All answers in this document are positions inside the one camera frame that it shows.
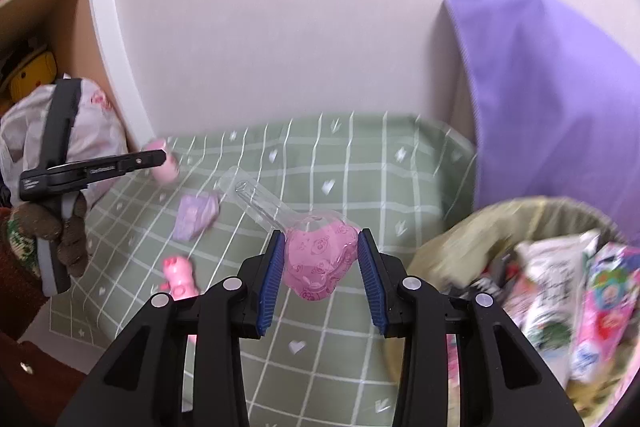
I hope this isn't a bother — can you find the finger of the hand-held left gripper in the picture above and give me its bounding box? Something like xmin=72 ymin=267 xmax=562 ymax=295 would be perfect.
xmin=19 ymin=149 xmax=169 ymax=204

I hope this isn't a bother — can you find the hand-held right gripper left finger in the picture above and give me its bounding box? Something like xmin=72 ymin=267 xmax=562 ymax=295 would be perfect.
xmin=57 ymin=229 xmax=286 ymax=427

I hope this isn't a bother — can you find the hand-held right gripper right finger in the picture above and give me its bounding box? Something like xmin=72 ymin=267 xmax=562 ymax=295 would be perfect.
xmin=357 ymin=228 xmax=586 ymax=427

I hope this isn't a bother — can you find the pink printed plastic wrapper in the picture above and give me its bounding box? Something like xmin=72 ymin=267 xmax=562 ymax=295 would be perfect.
xmin=219 ymin=165 xmax=362 ymax=304

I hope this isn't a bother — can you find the yellow plastic bag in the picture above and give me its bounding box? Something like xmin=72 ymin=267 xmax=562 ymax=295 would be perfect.
xmin=406 ymin=195 xmax=640 ymax=427

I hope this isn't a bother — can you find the black white wrapper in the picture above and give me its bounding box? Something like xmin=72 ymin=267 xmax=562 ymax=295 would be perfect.
xmin=449 ymin=251 xmax=517 ymax=309

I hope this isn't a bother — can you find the white green tissue packet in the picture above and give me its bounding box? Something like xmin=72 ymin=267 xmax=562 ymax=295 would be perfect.
xmin=501 ymin=228 xmax=602 ymax=389

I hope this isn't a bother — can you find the pink printed carton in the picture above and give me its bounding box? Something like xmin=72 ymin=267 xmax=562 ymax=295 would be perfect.
xmin=569 ymin=241 xmax=640 ymax=384

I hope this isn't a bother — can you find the person's left hand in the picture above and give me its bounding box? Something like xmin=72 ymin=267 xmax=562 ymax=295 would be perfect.
xmin=27 ymin=194 xmax=92 ymax=279

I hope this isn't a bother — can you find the white plastic bag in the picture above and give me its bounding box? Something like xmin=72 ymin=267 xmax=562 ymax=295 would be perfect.
xmin=0 ymin=78 xmax=129 ymax=208

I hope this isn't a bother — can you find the yellow plush toy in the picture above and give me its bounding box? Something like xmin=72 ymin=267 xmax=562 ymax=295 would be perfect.
xmin=0 ymin=38 xmax=59 ymax=104

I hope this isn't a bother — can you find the pink cup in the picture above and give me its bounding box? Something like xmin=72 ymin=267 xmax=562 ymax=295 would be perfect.
xmin=140 ymin=138 xmax=180 ymax=186

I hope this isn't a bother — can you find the pink caterpillar toy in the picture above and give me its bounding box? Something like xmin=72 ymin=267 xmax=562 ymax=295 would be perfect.
xmin=149 ymin=255 xmax=204 ymax=304

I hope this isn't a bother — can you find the purple packet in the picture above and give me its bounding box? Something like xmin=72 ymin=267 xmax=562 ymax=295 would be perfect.
xmin=174 ymin=192 xmax=222 ymax=242

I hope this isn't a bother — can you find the green checked tablecloth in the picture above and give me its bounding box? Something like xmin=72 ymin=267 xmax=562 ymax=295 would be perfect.
xmin=47 ymin=112 xmax=476 ymax=427

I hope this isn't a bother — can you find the dark brown cloth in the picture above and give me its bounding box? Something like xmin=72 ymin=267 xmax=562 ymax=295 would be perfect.
xmin=0 ymin=277 xmax=88 ymax=427

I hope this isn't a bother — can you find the purple cloth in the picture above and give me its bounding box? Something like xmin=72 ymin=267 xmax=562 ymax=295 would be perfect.
xmin=442 ymin=0 xmax=640 ymax=244

